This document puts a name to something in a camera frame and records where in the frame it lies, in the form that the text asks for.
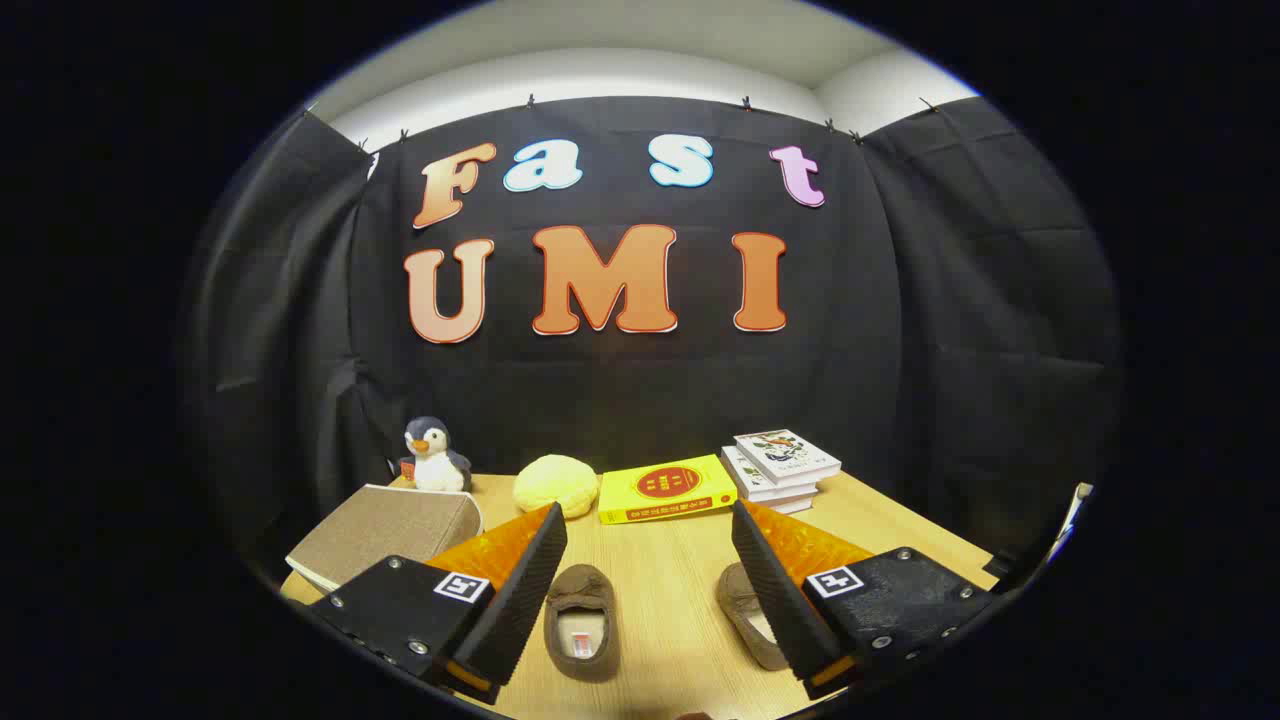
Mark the yellow round plush cushion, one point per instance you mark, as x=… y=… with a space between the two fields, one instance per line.
x=555 y=485

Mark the white illustrated book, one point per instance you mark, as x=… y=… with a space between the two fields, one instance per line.
x=785 y=455

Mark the brown shoe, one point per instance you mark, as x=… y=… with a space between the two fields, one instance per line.
x=575 y=600
x=740 y=600

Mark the black backdrop cloth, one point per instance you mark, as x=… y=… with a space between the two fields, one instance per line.
x=620 y=400

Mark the penguin plush toy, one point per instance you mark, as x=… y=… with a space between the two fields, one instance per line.
x=437 y=465

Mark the beige fabric storage box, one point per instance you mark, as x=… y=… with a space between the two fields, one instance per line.
x=390 y=525

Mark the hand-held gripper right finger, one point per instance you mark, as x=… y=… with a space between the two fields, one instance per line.
x=785 y=600

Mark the yellow book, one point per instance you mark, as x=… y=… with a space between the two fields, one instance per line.
x=665 y=488

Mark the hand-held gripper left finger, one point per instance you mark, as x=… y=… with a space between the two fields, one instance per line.
x=520 y=600

